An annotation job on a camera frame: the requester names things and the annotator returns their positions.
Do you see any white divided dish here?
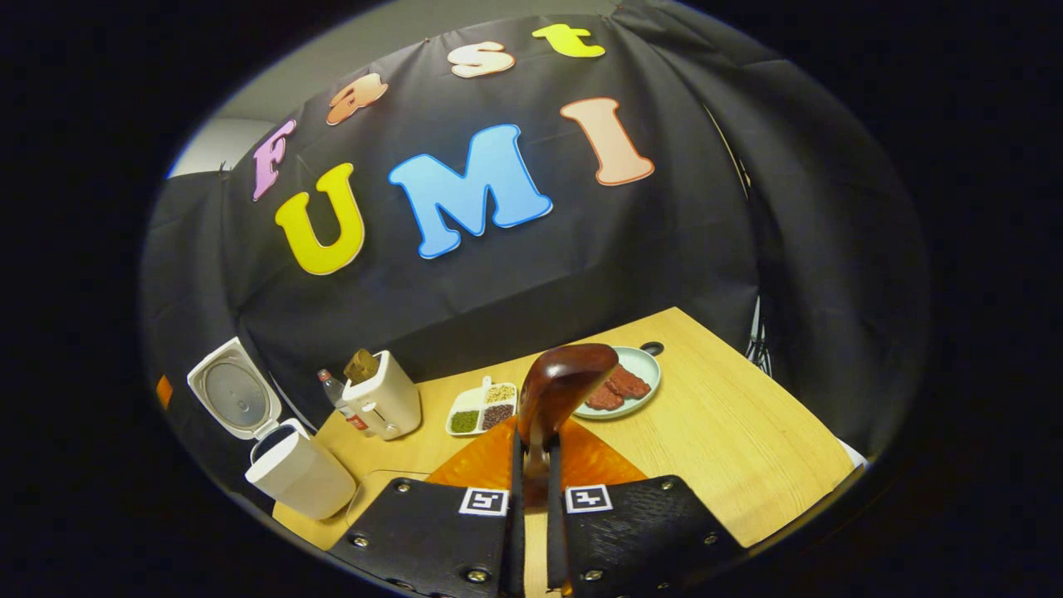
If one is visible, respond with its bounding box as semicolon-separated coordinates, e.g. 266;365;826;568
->
446;375;518;437

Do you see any black backdrop cloth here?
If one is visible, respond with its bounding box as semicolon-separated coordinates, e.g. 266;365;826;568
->
140;0;931;499

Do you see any light green plate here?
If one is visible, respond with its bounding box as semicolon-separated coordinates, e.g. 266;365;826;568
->
573;346;662;420

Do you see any metal backdrop stand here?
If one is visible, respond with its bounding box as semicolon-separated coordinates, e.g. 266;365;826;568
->
746;295;775;376

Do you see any brown wooden spoon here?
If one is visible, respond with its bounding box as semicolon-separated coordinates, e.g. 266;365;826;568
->
517;343;620;507

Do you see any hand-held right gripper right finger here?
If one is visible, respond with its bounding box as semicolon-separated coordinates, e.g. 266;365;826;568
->
544;419;744;598

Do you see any clear bottle with red label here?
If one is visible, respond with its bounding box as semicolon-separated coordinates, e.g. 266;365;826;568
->
316;370;366;433

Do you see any white toaster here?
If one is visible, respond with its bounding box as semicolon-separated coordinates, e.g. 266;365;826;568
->
342;350;422;441

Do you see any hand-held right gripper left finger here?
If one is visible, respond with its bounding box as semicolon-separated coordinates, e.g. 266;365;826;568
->
328;415;526;598

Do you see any white rice cooker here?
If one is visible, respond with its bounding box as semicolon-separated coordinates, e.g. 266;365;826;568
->
187;336;358;522

